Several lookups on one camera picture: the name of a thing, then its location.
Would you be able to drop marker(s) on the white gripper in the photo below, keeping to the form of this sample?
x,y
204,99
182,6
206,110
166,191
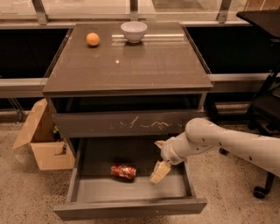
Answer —
x,y
170,152

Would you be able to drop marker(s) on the red coke can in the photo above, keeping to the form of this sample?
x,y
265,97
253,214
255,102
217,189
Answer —
x,y
123,171

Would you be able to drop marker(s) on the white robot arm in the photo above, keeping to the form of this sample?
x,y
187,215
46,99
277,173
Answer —
x,y
202,135

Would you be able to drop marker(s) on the closed scratched top drawer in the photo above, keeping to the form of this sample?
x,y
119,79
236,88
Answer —
x,y
124,123

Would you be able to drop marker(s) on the open middle drawer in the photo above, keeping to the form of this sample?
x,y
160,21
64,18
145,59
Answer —
x,y
95,194

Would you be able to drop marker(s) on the dark brown drawer cabinet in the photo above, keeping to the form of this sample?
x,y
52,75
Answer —
x,y
160,73

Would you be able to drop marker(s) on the open cardboard box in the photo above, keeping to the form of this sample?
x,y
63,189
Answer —
x,y
38,131

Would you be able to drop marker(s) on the white ceramic bowl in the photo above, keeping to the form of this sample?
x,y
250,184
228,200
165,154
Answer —
x,y
134,31

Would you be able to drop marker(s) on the orange fruit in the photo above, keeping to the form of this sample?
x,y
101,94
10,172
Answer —
x,y
93,39

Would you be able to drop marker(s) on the black table at right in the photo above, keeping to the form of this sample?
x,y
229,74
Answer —
x,y
268,20

